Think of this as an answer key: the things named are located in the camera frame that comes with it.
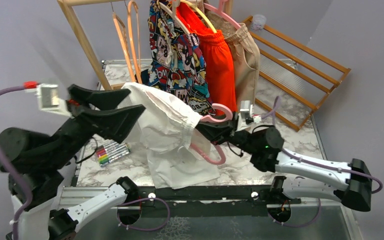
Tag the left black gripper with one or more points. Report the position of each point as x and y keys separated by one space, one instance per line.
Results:
x=116 y=123

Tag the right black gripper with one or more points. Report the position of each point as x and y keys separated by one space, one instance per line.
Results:
x=217 y=132

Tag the white shorts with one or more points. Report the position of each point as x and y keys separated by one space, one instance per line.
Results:
x=166 y=130

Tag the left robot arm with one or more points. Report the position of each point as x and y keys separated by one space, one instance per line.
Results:
x=33 y=161

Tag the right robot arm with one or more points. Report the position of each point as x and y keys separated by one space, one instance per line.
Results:
x=349 y=183

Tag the orange shorts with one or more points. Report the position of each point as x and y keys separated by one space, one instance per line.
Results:
x=217 y=55

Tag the comic print shorts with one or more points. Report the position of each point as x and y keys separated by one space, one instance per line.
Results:
x=178 y=66

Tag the beige shorts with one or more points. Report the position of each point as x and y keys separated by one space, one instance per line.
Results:
x=245 y=54

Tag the orange hanger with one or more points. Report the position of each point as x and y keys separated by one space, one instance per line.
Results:
x=121 y=32
x=132 y=5

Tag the yellow hanger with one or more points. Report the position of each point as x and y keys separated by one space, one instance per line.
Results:
x=202 y=14

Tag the pink hanger with beige shorts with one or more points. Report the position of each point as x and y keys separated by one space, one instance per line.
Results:
x=219 y=10

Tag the wooden hanger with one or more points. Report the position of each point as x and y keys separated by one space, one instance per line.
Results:
x=175 y=16

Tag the marker pen pack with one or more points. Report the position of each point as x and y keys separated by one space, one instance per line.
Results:
x=111 y=152

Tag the wooden clothes rack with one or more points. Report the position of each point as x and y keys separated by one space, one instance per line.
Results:
x=140 y=29

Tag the wooden slatted rack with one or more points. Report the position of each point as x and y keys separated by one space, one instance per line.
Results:
x=302 y=77

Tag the clear plastic cup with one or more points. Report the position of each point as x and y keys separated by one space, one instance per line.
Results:
x=258 y=22

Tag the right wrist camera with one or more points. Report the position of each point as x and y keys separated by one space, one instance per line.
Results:
x=246 y=116

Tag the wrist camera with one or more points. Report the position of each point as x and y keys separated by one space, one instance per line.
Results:
x=246 y=116
x=49 y=101

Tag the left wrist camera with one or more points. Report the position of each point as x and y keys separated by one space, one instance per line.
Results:
x=49 y=101

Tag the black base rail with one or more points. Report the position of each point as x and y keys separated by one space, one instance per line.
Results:
x=203 y=201

